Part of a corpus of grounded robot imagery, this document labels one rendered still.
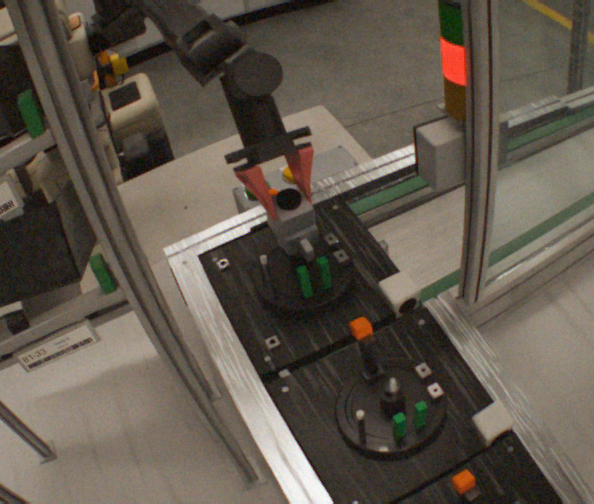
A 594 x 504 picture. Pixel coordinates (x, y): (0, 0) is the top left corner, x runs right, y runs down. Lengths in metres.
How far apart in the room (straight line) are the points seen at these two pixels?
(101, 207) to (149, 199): 0.85
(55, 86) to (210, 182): 0.91
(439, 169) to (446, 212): 0.37
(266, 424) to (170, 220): 0.55
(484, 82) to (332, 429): 0.45
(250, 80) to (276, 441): 0.44
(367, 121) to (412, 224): 1.81
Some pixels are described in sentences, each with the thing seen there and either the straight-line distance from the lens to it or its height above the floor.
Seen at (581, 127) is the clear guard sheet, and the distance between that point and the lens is 0.82.
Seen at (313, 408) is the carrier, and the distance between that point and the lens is 0.76.
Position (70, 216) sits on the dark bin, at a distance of 0.52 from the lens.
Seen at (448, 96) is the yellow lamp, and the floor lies 1.29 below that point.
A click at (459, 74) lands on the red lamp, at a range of 0.62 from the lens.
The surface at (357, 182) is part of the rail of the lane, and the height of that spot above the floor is 0.96.
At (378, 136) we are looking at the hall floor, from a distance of 2.70.
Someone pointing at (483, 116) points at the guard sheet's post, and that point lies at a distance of 0.63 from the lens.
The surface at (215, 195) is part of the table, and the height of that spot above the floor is 0.86.
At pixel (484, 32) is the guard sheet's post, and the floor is 1.39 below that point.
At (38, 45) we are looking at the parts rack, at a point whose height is 1.53.
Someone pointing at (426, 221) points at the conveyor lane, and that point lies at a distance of 1.02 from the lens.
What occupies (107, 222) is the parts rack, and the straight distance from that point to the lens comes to 0.43.
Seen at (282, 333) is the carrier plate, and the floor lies 0.97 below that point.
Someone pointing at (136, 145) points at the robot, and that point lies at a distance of 1.65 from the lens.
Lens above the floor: 1.64
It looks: 47 degrees down
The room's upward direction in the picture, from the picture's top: 12 degrees counter-clockwise
